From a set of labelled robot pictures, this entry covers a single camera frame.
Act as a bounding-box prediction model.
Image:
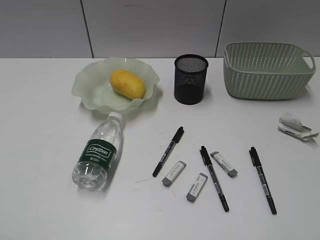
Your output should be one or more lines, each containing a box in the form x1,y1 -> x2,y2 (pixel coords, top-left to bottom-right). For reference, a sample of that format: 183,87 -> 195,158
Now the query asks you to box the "black marker pen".
249,146 -> 277,215
199,145 -> 230,212
152,126 -> 185,178

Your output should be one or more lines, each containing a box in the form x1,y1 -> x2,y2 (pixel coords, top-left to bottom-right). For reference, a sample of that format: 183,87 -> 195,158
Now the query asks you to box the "grey white eraser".
162,160 -> 187,187
210,151 -> 238,178
186,172 -> 208,202

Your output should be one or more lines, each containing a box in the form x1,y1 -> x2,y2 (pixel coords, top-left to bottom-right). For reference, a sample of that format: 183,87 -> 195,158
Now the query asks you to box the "yellow mango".
109,69 -> 146,100

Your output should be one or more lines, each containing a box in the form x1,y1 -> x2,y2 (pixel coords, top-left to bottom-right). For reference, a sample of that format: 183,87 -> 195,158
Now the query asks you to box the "clear water bottle green label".
72,112 -> 124,191

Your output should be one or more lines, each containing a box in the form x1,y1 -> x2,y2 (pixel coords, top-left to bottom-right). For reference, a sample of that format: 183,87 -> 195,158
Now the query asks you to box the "white waste paper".
277,111 -> 320,142

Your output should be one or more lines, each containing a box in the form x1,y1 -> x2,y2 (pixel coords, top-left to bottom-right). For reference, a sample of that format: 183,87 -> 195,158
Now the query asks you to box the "black mesh pen holder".
173,54 -> 209,105

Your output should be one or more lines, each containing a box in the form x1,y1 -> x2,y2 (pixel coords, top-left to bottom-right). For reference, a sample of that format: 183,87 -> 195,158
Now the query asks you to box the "pale green wavy plate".
71,57 -> 160,113

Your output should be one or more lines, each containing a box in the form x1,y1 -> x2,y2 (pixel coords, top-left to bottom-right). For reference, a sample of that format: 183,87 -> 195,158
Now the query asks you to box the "pale green woven basket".
223,42 -> 316,101

